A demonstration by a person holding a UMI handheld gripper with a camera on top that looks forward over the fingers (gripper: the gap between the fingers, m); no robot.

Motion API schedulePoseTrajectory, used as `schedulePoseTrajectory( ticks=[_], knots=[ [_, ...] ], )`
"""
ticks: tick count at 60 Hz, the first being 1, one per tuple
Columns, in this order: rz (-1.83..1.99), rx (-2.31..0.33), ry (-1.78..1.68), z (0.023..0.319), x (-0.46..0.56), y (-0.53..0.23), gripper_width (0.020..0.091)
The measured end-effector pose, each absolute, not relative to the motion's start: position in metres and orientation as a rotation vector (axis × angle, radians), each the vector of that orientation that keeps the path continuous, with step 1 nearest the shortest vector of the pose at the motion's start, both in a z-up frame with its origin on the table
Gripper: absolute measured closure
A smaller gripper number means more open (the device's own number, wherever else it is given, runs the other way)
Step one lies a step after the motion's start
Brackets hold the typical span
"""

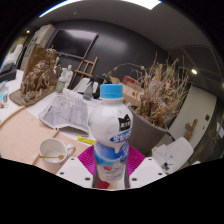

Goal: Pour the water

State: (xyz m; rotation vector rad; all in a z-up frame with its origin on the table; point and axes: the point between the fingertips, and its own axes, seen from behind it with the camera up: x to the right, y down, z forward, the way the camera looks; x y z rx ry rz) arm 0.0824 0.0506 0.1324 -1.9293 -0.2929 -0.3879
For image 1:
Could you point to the small yellow strip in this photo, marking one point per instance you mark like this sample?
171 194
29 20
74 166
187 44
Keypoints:
86 140

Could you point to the long ceiling light panel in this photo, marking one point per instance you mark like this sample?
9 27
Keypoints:
146 3

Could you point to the wooden figure sculpture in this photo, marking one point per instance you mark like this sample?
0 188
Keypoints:
190 130

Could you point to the small white figurine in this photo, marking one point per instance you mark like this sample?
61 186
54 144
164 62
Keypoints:
68 78

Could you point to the stack of papers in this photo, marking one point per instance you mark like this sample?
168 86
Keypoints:
165 155

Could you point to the wooden easel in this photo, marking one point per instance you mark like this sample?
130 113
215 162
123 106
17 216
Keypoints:
85 68

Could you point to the printed newspaper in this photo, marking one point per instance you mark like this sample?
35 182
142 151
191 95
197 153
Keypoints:
66 113

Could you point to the grey spray bottle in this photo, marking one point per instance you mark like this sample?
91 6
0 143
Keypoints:
88 93

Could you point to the round ceiling spotlights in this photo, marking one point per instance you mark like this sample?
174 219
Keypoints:
194 71

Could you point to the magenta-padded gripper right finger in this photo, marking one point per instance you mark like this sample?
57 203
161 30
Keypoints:
148 171

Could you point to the white chair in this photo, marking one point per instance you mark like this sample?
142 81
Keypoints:
80 86
180 148

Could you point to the white blue-capped drink bottle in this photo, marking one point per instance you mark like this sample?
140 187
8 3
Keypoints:
110 126

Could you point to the red box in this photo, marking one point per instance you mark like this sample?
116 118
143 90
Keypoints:
129 80

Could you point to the light wooden board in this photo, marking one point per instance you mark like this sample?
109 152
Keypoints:
20 136

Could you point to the white cabinet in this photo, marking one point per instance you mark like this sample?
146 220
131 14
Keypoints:
41 35

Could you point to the dark wall screen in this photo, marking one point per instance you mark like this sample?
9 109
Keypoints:
73 43

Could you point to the white ceramic mug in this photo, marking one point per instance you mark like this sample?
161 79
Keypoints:
50 146

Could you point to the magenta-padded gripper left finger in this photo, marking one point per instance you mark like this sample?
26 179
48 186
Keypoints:
73 171

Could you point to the green-labelled bottle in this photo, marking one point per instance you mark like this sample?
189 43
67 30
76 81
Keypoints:
60 87

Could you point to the brown spoon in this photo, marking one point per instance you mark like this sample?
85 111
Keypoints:
61 156

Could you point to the black desk device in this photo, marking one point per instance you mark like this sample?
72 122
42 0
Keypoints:
7 75

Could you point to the dried plant in grey pot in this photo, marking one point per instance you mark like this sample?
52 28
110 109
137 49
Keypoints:
146 133

